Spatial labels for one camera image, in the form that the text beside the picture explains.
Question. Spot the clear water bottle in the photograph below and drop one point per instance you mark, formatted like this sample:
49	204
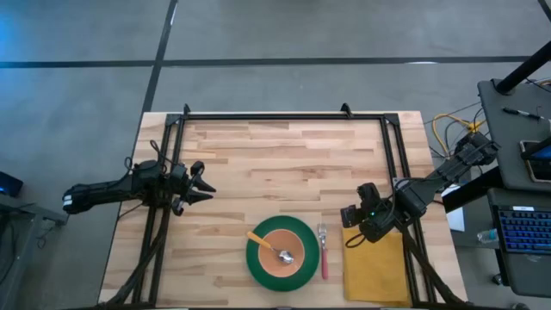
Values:
487	236

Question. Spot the yellow cloth napkin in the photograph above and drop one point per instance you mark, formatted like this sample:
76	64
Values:
376	271

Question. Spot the black metal table frame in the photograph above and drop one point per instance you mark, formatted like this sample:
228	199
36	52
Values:
280	116

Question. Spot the tablet with dark screen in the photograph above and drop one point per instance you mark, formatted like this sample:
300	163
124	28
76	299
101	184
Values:
538	161

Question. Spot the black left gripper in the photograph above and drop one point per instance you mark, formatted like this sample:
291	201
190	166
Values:
178	185

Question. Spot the black marker pen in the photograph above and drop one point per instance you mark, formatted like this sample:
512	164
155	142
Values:
521	113

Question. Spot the grey side desk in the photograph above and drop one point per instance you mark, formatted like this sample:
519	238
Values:
503	142

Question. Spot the tan round bowl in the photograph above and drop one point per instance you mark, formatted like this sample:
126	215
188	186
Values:
275	267

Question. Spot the grey side cart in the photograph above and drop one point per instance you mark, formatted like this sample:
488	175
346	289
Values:
17	241

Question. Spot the black pole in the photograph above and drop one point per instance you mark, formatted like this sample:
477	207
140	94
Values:
523	69

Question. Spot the white paper sheet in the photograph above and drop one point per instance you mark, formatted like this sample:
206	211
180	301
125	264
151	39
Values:
455	217

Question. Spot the laptop with blue keyboard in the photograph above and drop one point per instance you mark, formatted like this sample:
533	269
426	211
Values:
523	232

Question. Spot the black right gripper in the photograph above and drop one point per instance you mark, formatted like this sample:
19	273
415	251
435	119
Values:
381	219

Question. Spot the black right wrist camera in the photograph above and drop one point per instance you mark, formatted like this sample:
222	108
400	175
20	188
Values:
351	216

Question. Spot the black device with blue light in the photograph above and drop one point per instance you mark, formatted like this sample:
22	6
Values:
9	184

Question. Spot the green round plate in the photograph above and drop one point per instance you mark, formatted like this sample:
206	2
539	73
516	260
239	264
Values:
254	267

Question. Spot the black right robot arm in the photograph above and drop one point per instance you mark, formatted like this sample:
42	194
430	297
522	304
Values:
430	183

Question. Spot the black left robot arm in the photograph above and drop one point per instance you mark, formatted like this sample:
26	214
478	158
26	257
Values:
99	194

